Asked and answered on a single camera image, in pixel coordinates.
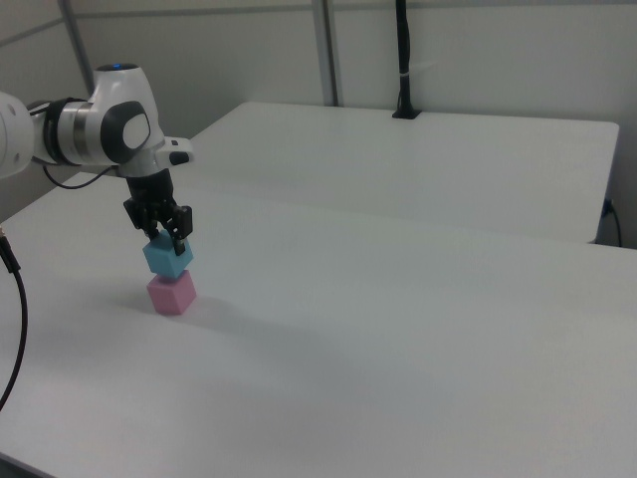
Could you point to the blue cube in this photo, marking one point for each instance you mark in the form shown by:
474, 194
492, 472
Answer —
166, 259

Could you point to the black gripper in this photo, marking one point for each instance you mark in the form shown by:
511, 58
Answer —
149, 194

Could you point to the pink cube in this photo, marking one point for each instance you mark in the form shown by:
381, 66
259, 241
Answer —
172, 296

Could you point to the grey wall frame post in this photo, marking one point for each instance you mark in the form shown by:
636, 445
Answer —
77, 45
328, 50

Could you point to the black camera stand pole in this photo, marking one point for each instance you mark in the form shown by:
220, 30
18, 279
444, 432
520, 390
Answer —
404, 60

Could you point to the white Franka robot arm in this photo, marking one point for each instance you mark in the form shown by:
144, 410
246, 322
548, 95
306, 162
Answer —
99, 129

